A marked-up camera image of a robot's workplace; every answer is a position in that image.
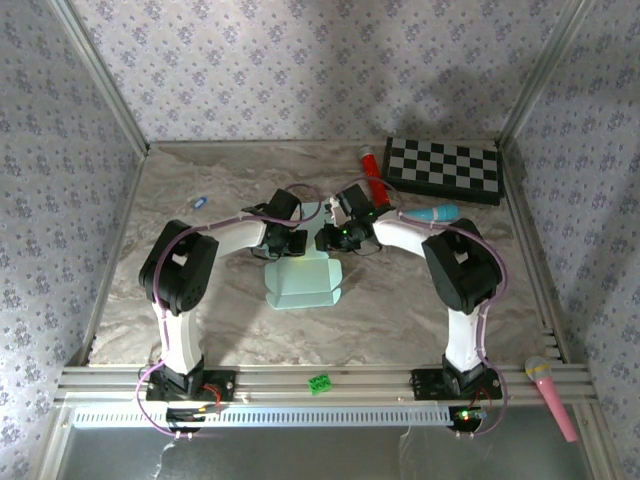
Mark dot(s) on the light blue paper box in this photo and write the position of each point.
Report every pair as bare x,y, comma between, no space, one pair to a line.
305,285

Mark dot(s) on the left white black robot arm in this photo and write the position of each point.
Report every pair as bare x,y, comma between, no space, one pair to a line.
180,270

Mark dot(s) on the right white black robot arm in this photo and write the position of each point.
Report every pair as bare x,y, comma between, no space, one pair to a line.
460,270

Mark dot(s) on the red glitter toy microphone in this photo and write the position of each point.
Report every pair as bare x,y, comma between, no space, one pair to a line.
372,170

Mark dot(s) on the teal marker pen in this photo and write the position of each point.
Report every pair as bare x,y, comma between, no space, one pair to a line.
435,212

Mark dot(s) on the black grey folding chessboard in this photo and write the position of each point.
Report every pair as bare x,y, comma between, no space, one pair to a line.
440,167

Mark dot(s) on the green terminal block connector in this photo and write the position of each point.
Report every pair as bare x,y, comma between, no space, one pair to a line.
320,385

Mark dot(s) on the black board with yellow plug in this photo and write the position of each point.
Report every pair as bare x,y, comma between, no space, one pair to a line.
185,415

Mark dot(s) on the grey metal sheet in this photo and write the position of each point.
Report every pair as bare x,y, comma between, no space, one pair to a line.
325,455

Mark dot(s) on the black board with LED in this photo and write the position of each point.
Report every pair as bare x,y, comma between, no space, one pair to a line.
465,417

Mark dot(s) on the pink toy microphone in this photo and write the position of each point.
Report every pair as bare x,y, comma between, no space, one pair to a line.
552,400

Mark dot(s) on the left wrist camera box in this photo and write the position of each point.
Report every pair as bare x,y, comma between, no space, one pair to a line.
282,205

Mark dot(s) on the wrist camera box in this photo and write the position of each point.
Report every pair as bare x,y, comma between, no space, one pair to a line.
355,200
282,205

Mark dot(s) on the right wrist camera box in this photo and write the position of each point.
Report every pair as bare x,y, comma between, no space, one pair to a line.
355,200

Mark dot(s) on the short aluminium table edge rail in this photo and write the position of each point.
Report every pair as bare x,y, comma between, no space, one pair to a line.
300,143

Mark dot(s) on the long aluminium frame rail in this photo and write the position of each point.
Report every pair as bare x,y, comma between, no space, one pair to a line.
360,382

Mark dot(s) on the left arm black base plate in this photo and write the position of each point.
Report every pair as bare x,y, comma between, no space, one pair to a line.
227,385

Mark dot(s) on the aluminium side rail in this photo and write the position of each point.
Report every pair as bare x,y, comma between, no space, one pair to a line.
532,240
117,235

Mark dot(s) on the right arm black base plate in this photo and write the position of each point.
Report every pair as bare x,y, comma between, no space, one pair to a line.
425,385

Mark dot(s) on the aluminium corner post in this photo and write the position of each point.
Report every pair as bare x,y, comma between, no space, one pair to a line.
545,70
100,80

